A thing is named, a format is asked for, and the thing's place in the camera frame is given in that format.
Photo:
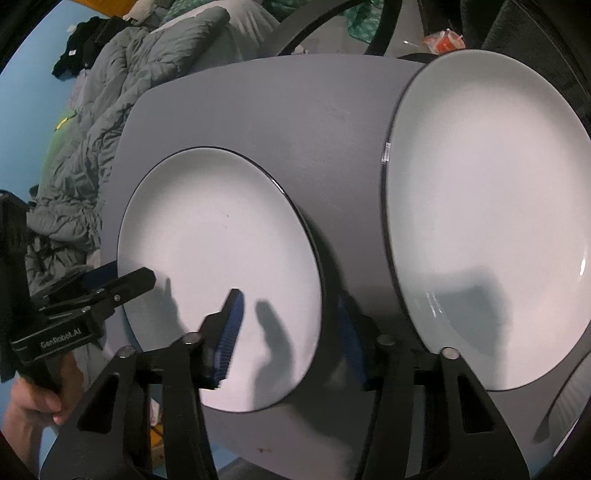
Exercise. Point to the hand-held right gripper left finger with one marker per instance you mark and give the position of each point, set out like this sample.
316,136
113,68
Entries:
226,337

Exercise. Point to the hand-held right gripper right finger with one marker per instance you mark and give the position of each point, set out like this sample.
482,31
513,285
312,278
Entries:
351,341

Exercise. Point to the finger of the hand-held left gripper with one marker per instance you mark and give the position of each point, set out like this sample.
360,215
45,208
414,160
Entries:
99,276
129,282

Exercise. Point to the white plate black rim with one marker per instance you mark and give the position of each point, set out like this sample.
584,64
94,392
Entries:
217,230
485,184

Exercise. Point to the white bowl black rim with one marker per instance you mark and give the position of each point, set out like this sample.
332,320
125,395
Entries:
572,406

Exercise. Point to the person's left hand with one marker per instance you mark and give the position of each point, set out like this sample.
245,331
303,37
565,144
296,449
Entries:
32,410

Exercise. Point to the grey quilt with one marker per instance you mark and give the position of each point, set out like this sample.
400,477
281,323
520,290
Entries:
115,92

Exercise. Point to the black clothing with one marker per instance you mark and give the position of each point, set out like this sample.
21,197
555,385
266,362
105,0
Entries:
81,44

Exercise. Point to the white cloth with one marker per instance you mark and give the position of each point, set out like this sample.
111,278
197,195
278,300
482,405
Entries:
143,9

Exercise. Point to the orange packet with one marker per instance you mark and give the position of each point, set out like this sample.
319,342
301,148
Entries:
443,42

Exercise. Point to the green patterned cloth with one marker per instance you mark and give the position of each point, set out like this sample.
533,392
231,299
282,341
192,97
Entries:
364,23

